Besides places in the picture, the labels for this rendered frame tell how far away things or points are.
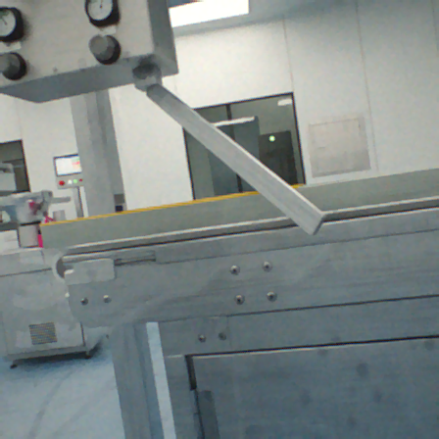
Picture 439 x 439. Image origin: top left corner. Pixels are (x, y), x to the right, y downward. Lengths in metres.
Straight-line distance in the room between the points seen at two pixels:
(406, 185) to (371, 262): 0.09
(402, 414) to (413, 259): 0.21
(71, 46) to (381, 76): 5.53
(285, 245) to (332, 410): 0.24
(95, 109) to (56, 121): 5.33
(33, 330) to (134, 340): 2.42
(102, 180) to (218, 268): 0.42
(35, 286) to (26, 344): 0.39
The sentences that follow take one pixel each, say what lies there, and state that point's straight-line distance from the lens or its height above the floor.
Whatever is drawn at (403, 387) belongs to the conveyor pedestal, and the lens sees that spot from 0.67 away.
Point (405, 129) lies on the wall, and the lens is 6.00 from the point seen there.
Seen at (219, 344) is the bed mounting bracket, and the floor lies 0.74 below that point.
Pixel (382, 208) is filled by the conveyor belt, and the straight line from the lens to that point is 0.58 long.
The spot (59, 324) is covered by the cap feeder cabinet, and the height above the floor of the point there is 0.26.
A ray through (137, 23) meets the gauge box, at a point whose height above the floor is 1.14.
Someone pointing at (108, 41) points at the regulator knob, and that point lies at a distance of 0.58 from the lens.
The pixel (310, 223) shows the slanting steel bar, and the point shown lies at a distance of 0.45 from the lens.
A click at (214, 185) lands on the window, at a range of 5.73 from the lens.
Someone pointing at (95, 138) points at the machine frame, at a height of 1.07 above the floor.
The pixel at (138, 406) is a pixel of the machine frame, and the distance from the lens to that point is 1.01.
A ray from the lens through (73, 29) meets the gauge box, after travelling 0.62.
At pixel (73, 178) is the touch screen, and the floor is 1.20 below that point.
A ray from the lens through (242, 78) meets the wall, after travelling 5.86.
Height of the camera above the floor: 0.93
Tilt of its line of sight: 3 degrees down
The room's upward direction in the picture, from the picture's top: 9 degrees counter-clockwise
